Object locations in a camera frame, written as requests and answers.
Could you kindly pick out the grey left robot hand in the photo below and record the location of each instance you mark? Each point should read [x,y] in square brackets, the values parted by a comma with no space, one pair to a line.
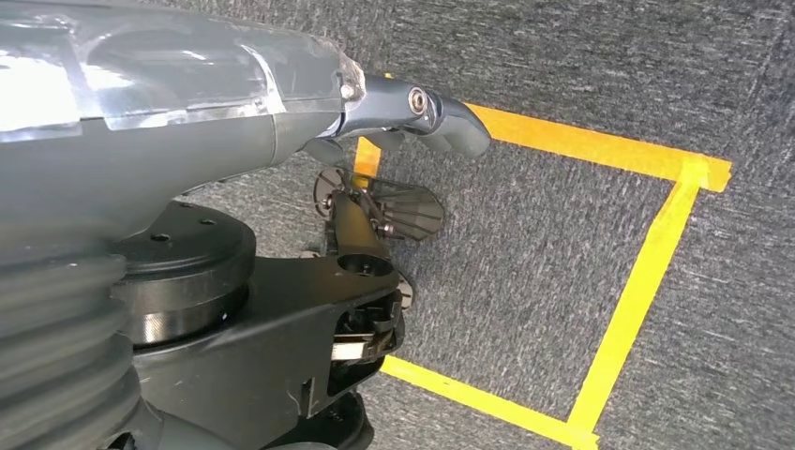
[155,124]

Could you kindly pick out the yellow floor tape square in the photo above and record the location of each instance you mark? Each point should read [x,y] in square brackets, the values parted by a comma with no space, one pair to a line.
[646,292]

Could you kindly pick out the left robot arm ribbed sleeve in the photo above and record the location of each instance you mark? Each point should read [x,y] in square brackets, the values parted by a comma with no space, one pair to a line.
[56,348]

